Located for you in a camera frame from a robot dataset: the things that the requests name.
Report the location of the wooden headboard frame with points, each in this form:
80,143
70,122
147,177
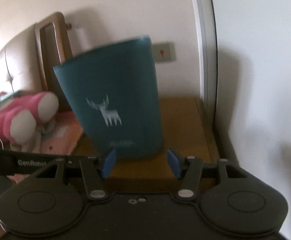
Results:
53,48

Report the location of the pink bedsheet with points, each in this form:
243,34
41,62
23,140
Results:
65,136

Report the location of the white door frame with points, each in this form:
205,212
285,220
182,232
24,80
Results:
208,55

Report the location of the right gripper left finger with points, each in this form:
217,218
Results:
95,169

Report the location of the pink plush toy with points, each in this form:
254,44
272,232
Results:
23,120

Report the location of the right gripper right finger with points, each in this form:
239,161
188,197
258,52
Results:
188,170

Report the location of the padded beige headboard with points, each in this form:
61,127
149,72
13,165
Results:
19,64

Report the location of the teal trash bin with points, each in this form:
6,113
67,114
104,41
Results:
113,93

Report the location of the beige wall switch plate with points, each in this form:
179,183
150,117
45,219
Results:
164,52

